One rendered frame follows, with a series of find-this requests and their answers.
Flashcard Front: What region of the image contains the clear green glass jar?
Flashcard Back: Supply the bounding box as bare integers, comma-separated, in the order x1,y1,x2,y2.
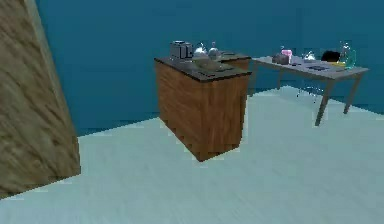
339,40,357,70

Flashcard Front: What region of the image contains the brown wooden kitchen counter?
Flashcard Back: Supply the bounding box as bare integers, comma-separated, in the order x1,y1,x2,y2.
153,51,253,163

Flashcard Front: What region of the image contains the grey pan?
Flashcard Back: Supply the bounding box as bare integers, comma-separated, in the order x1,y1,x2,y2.
193,57,234,72

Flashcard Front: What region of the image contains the silver kettle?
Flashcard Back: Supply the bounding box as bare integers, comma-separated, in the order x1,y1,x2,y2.
193,42,210,61

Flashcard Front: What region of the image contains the silver toaster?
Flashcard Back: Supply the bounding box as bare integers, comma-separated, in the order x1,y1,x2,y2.
169,40,194,62

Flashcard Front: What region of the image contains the silver round pot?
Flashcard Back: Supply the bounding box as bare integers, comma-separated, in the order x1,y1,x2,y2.
207,41,222,62

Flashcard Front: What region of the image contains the grey brown bowl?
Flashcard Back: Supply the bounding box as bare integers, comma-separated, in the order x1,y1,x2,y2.
271,53,290,66

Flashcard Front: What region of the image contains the pink box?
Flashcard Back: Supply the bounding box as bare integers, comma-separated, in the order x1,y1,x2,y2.
281,49,294,64

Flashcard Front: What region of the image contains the grey dining table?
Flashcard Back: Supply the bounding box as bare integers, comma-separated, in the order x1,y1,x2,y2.
247,55,370,128

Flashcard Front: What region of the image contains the black round object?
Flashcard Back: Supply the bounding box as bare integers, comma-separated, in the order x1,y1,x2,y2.
321,50,342,63

